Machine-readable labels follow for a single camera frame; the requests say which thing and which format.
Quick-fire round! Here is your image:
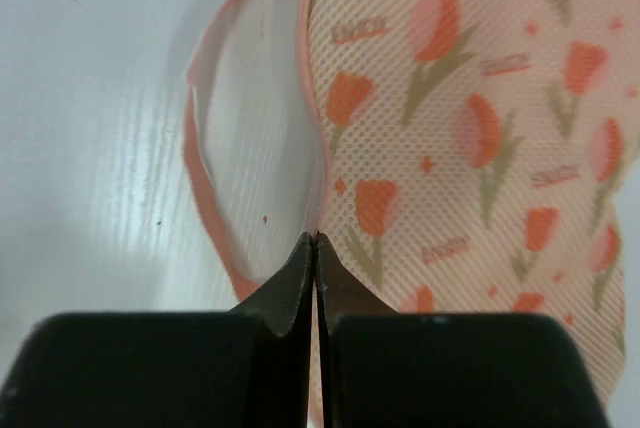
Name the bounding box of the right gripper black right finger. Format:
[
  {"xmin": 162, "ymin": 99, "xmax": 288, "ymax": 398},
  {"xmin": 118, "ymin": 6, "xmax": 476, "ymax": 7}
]
[{"xmin": 314, "ymin": 234, "xmax": 608, "ymax": 427}]

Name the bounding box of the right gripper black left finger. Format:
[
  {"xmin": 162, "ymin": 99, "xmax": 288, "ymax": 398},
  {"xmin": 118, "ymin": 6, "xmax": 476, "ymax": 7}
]
[{"xmin": 1, "ymin": 234, "xmax": 313, "ymax": 427}]

